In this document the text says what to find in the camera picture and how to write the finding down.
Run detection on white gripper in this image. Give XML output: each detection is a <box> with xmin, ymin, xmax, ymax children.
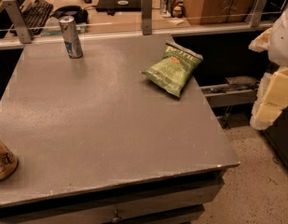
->
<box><xmin>249</xmin><ymin>8</ymin><xmax>288</xmax><ymax>130</ymax></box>

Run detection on green jalapeno chip bag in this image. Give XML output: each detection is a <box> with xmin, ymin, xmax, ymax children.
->
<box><xmin>142</xmin><ymin>41</ymin><xmax>203</xmax><ymax>97</ymax></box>

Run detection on silver blue redbull can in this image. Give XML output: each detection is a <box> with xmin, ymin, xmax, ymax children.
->
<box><xmin>59</xmin><ymin>16</ymin><xmax>83</xmax><ymax>59</ymax></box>

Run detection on tan can at left edge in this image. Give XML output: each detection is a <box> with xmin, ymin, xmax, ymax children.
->
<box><xmin>0</xmin><ymin>141</ymin><xmax>19</xmax><ymax>181</ymax></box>

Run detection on wooden cabinet in background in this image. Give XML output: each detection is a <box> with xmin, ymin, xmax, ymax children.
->
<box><xmin>184</xmin><ymin>0</ymin><xmax>254</xmax><ymax>25</ymax></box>

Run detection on cans on back desk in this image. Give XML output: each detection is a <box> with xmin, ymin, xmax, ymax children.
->
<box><xmin>159</xmin><ymin>0</ymin><xmax>184</xmax><ymax>18</ymax></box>

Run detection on grey drawer cabinet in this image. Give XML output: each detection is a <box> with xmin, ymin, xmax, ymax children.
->
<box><xmin>0</xmin><ymin>171</ymin><xmax>224</xmax><ymax>224</ymax></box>

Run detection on black laptop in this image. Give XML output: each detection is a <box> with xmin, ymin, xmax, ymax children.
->
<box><xmin>96</xmin><ymin>0</ymin><xmax>141</xmax><ymax>12</ymax></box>

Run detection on black headphones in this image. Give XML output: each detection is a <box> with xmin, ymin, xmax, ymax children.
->
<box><xmin>52</xmin><ymin>6</ymin><xmax>89</xmax><ymax>23</ymax></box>

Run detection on black keyboard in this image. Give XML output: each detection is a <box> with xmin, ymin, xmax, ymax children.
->
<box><xmin>21</xmin><ymin>0</ymin><xmax>53</xmax><ymax>35</ymax></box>

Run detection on metal bracket right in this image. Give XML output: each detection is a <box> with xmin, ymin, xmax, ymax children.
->
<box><xmin>249</xmin><ymin>0</ymin><xmax>267</xmax><ymax>27</ymax></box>

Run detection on metal bracket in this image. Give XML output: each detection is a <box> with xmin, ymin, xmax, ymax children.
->
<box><xmin>249</xmin><ymin>0</ymin><xmax>267</xmax><ymax>27</ymax></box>
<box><xmin>3</xmin><ymin>0</ymin><xmax>32</xmax><ymax>44</ymax></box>
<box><xmin>141</xmin><ymin>0</ymin><xmax>152</xmax><ymax>35</ymax></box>

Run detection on metal bracket middle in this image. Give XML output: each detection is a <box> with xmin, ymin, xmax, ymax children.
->
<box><xmin>141</xmin><ymin>0</ymin><xmax>152</xmax><ymax>35</ymax></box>

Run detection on metal bracket left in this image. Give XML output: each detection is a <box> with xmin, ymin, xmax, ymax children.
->
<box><xmin>3</xmin><ymin>0</ymin><xmax>32</xmax><ymax>44</ymax></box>

